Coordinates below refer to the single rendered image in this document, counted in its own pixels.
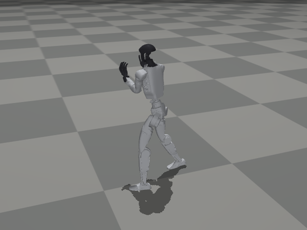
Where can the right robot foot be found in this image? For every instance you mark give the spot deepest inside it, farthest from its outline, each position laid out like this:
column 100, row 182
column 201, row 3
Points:
column 176, row 164

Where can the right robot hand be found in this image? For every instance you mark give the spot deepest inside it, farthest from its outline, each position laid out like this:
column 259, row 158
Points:
column 142, row 63

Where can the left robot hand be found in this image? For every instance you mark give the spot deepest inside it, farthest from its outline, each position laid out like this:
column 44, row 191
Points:
column 123, row 70

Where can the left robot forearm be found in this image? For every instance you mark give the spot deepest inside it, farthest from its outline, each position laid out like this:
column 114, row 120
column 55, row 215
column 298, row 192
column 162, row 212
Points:
column 131, row 84

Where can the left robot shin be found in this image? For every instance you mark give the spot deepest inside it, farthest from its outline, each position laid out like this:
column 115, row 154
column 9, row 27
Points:
column 144, row 161

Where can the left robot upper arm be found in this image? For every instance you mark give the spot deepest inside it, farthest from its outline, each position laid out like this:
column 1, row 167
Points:
column 140, row 75

